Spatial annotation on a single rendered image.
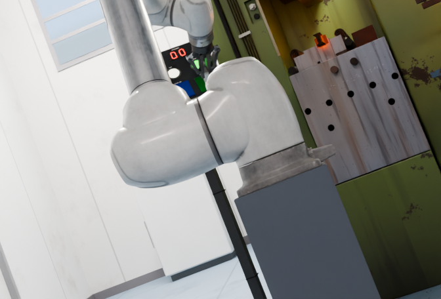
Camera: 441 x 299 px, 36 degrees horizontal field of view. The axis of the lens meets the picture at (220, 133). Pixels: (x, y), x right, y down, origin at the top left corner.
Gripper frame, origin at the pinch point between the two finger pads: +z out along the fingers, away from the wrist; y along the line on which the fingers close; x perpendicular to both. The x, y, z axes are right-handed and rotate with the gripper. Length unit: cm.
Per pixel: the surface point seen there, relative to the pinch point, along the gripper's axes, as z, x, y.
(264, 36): 12.8, 19.6, 32.6
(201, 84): 3.5, 0.0, -2.3
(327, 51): 2.5, -7.0, 47.2
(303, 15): 30, 38, 61
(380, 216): 32, -65, 41
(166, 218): 303, 116, -16
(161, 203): 297, 128, -16
